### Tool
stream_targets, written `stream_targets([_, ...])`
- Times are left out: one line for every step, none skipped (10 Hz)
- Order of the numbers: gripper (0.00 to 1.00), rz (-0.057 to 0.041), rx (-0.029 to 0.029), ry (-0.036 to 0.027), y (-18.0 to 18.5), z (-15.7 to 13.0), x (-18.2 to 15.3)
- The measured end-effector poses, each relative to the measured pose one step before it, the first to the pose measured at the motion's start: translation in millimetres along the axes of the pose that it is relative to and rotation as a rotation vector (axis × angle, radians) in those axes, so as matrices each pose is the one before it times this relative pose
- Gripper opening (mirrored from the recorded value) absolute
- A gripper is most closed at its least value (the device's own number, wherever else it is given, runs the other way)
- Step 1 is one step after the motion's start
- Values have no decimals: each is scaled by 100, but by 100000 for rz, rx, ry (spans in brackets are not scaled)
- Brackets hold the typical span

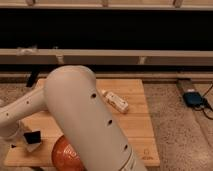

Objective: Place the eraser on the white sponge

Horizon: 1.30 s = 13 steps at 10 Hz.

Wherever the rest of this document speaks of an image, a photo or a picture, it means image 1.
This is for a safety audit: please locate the black eraser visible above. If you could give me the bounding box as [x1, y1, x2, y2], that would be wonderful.
[24, 131, 41, 144]

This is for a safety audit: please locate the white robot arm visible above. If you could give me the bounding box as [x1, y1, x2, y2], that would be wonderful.
[0, 66, 147, 171]

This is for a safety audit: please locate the white sponge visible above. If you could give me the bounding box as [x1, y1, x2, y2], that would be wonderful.
[25, 142, 41, 152]

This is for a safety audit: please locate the wooden table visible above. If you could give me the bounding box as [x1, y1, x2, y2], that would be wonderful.
[4, 79, 160, 167]

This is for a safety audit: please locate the orange bowl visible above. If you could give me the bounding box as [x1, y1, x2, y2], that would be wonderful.
[51, 136, 84, 171]

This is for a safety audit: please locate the blue power adapter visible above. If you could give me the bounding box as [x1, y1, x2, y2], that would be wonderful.
[183, 91, 203, 107]

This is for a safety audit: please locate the black cable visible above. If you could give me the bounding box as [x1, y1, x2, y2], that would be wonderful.
[194, 83, 213, 121]

